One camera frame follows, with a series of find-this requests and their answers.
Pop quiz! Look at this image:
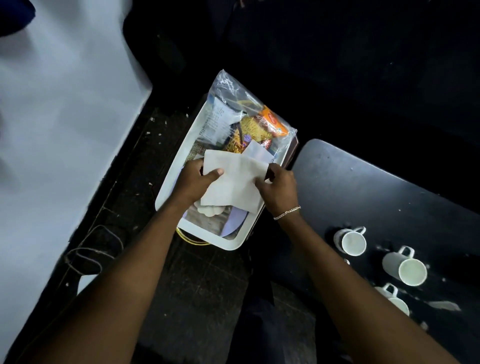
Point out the clear plastic bag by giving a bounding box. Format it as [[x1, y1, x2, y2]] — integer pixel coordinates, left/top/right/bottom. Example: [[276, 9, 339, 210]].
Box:
[[196, 69, 298, 166]]

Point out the person's right hand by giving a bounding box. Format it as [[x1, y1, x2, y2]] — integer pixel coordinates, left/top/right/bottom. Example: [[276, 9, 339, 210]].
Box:
[[255, 163, 299, 218]]

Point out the person's left hand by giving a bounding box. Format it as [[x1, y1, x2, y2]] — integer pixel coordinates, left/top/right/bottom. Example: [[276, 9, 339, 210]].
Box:
[[171, 158, 225, 210]]

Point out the white plastic bin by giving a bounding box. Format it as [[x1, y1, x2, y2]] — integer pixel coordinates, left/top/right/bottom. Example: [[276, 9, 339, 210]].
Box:
[[155, 98, 299, 251]]

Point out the white paper scrap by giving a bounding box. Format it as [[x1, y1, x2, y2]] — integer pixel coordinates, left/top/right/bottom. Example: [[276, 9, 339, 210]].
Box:
[[427, 300, 462, 312]]

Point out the printed paper leaflet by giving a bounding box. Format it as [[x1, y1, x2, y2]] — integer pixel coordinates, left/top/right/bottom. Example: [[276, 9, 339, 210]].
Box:
[[197, 94, 244, 148]]

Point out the white mug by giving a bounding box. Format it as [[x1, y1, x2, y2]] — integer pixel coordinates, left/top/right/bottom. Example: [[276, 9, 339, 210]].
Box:
[[374, 283, 410, 316], [382, 245, 428, 287], [333, 226, 367, 257]]

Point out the person's right forearm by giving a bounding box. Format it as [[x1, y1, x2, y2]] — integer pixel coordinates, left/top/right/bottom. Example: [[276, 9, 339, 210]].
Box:
[[275, 210, 460, 364]]

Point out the silver chain bracelet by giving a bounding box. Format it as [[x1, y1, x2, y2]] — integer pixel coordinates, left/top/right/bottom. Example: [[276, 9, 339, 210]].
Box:
[[273, 206, 301, 221]]

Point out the grey cable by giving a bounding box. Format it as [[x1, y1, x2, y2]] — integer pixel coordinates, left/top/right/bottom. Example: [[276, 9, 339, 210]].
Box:
[[63, 224, 124, 277]]

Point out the yellow noodle packet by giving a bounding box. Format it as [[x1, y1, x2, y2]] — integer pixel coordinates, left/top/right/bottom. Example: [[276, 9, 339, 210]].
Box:
[[224, 115, 274, 154]]

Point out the person's left forearm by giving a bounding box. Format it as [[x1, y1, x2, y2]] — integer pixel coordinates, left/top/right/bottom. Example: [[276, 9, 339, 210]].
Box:
[[26, 195, 192, 364]]

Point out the white paper napkin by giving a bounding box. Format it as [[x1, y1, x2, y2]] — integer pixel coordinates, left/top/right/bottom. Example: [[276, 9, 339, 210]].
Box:
[[200, 139, 275, 214]]

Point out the orange snack packet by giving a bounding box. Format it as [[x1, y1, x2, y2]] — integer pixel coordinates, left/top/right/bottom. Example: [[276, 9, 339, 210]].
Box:
[[257, 105, 290, 138]]

